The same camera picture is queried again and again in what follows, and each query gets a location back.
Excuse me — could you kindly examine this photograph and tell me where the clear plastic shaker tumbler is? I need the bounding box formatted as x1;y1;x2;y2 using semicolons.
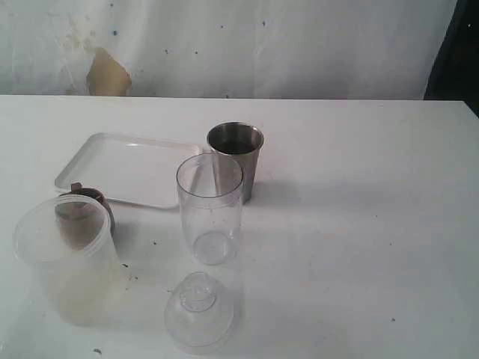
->
176;153;244;266

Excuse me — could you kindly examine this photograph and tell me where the stainless steel cup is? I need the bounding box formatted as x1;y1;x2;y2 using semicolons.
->
207;122;264;203

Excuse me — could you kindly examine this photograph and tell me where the clear plastic shaker lid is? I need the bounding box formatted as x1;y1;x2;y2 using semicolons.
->
164;271;234;351

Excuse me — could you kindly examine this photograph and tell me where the small brown gold cup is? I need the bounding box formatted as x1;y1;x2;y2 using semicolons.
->
55;182;115;250

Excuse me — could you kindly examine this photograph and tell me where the large translucent plastic container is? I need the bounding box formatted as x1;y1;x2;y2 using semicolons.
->
13;194;127;325

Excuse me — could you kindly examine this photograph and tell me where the white rectangular plastic tray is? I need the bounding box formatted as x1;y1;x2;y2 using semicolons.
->
54;132;203;209

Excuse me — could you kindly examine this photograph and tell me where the dark curtain at right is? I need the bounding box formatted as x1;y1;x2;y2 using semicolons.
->
424;0;479;114

